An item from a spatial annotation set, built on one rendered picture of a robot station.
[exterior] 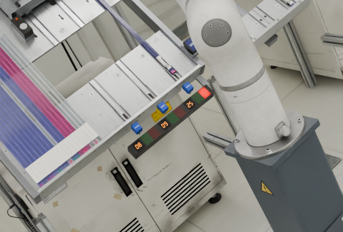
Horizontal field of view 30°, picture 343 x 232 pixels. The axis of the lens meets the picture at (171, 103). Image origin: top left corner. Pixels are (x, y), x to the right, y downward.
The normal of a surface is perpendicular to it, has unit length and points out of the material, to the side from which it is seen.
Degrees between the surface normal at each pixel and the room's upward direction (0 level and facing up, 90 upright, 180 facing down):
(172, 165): 92
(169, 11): 90
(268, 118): 90
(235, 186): 0
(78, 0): 45
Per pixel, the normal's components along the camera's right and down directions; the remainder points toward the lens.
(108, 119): 0.05, -0.44
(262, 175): -0.71, 0.59
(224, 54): 0.23, 0.87
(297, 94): -0.44, -0.79
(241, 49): 0.54, 0.70
